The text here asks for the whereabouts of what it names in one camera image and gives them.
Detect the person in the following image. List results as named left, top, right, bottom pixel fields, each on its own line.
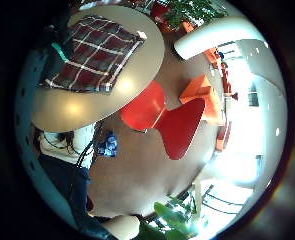
left=33, top=123, right=142, bottom=240

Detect white curved table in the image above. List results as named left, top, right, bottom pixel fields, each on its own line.
left=173, top=15, right=266, bottom=61

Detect black metal railing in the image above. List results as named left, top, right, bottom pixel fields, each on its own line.
left=200, top=183, right=251, bottom=216

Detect green leafy plant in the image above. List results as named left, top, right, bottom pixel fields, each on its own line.
left=165, top=0, right=226, bottom=29

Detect large-leaf green plant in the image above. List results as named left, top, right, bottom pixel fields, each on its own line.
left=133, top=196, right=205, bottom=240

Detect red plant pot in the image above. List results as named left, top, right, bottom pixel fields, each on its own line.
left=150, top=1, right=171, bottom=24

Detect orange chair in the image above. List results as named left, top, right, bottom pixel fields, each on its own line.
left=178, top=74, right=224, bottom=125

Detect row of orange chairs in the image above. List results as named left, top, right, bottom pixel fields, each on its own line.
left=203, top=46, right=240, bottom=153

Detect blue white patterned bag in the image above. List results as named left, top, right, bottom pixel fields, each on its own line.
left=96, top=131, right=119, bottom=158

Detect red plaid cloth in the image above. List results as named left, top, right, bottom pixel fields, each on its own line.
left=40, top=14, right=147, bottom=94

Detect black cables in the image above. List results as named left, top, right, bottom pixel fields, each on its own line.
left=74, top=121, right=105, bottom=171

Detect red plastic chair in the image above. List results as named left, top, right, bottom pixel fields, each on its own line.
left=119, top=79, right=206, bottom=161

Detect round beige table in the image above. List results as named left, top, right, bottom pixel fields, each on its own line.
left=31, top=4, right=166, bottom=134

